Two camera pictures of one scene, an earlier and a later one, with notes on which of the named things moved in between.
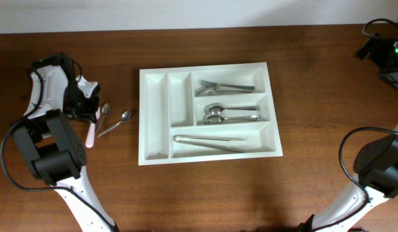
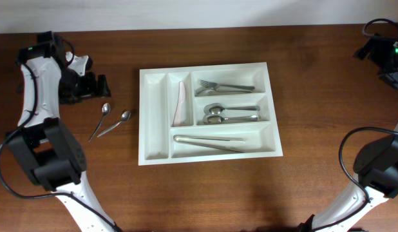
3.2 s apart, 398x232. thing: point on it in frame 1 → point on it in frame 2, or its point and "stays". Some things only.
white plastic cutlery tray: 207,113 stays
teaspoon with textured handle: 125,116 stays
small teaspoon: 106,110 stays
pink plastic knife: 89,139 → 180,116
